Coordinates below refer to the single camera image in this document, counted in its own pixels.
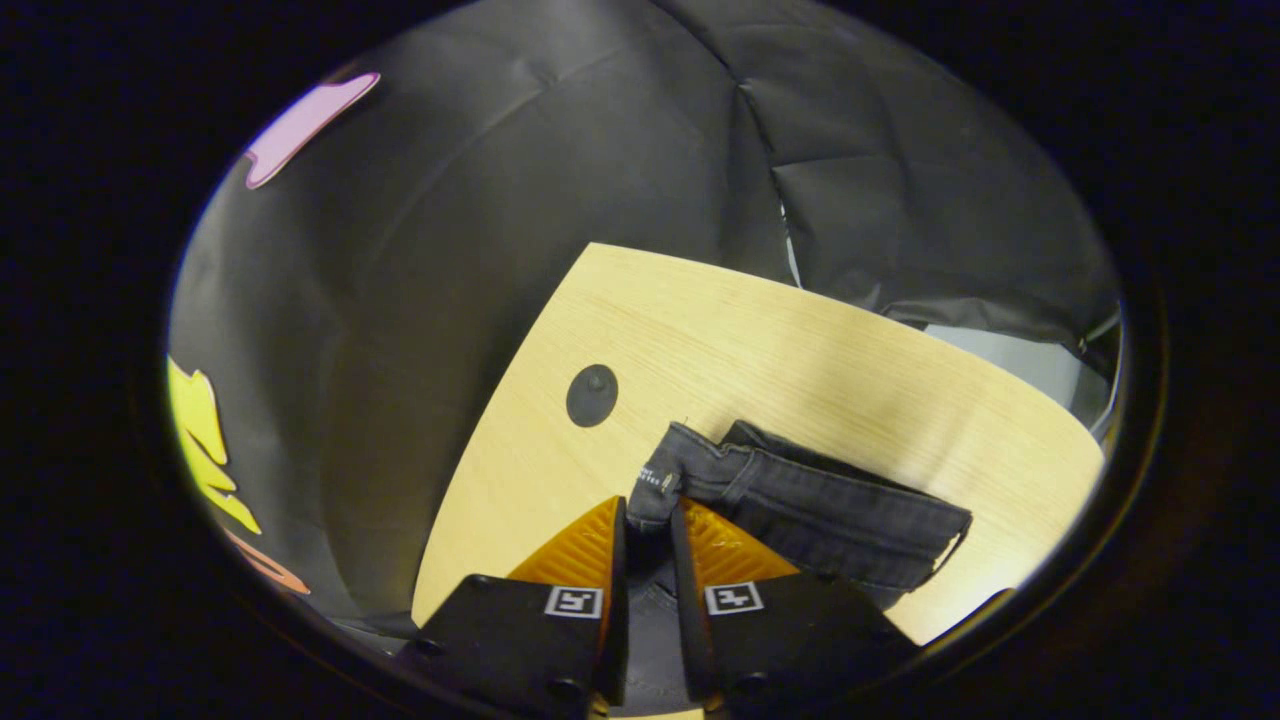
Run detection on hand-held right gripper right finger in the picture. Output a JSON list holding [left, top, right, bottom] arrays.
[[668, 497, 921, 713]]

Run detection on black backdrop cloth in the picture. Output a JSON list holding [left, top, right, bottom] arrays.
[[168, 0, 1121, 641]]

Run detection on dark grey jeans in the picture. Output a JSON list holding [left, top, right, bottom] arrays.
[[625, 420, 973, 716]]

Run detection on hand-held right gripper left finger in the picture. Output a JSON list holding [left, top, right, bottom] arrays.
[[400, 495, 631, 716]]

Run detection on black round table grommet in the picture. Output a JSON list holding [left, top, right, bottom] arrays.
[[566, 363, 619, 429]]

